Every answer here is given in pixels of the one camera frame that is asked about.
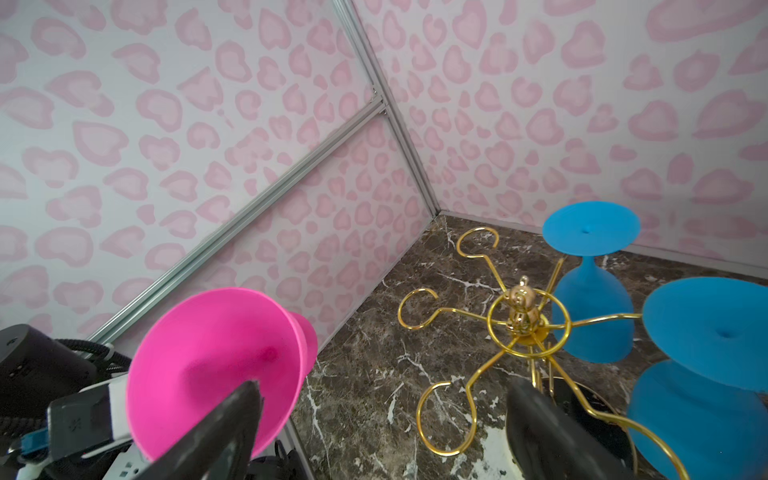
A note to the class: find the blue wine glass front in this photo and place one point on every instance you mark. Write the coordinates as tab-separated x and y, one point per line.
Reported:
704	400

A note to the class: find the blue wine glass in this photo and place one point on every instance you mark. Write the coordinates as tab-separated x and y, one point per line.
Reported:
704	400
589	230

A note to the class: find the gold wire glass rack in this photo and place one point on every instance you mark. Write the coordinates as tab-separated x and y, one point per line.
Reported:
531	324

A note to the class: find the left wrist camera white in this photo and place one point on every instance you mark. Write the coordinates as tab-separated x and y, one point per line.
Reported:
88	425

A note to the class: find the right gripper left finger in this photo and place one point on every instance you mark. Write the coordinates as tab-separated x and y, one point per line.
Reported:
196	429

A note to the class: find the magenta wine glass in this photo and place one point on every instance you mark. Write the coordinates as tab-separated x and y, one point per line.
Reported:
205	347

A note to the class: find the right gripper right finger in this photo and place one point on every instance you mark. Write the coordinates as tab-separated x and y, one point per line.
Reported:
551	435

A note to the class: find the aluminium frame strut diagonal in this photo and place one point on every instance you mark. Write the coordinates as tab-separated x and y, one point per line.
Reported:
188	265

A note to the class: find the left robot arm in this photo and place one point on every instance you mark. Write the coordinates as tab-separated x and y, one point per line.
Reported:
37	370

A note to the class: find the blue wine glass rear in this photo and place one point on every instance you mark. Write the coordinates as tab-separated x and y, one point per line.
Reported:
589	230

